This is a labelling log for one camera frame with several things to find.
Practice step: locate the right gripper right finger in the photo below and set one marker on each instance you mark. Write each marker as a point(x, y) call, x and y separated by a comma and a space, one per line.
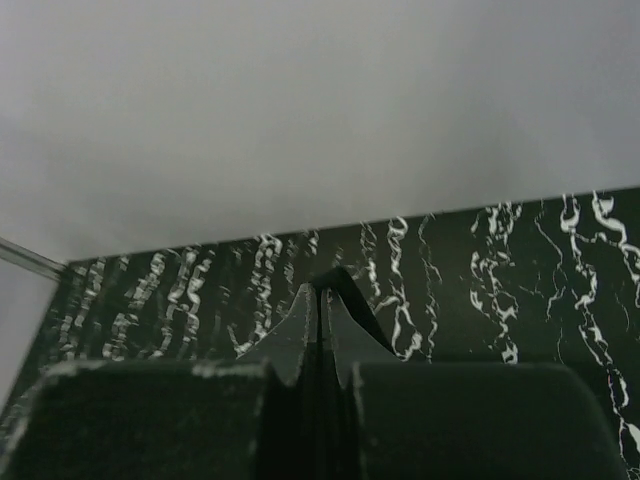
point(462, 419)

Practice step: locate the black marbled table mat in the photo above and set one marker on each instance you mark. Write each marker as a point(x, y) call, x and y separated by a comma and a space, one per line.
point(549, 280)

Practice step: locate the black t shirt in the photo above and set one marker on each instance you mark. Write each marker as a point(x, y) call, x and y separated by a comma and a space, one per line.
point(339, 280)

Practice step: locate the left aluminium frame post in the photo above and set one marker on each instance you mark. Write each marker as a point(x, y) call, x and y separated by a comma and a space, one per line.
point(29, 260)

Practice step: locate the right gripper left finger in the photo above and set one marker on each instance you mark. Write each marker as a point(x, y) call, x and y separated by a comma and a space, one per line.
point(175, 419)

